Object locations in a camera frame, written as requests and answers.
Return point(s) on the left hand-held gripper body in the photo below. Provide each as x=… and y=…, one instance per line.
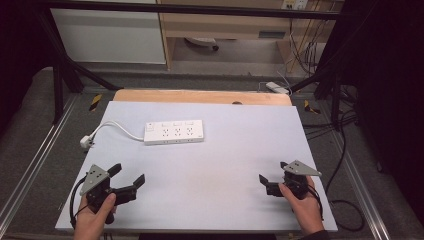
x=96, y=181

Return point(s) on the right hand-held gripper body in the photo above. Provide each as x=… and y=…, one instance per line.
x=296, y=181

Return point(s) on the person's right hand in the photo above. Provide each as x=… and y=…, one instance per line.
x=306, y=213

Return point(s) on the person's left hand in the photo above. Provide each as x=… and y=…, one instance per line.
x=89, y=223

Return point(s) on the white power plug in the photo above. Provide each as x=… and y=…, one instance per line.
x=85, y=141

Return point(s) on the white table board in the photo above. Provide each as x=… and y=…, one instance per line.
x=216, y=180

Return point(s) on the yellow black floor tape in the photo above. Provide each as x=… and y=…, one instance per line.
x=95, y=102
x=310, y=107

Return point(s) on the white floor power strip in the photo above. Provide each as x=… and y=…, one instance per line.
x=277, y=87

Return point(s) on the wooden table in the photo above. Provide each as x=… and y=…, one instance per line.
x=200, y=97

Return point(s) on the white cabinet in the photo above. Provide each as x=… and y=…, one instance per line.
x=110, y=36

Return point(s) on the black curtain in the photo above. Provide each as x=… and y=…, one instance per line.
x=390, y=83
x=20, y=50

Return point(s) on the office chair base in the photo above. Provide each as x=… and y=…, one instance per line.
x=203, y=41

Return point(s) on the wooden desk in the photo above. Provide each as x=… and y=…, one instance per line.
x=226, y=25

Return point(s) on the aluminium floor rail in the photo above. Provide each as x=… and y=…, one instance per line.
x=36, y=160
x=361, y=186

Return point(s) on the white wall socket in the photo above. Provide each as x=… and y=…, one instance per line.
x=294, y=4

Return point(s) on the black metal frame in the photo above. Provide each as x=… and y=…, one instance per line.
x=186, y=9

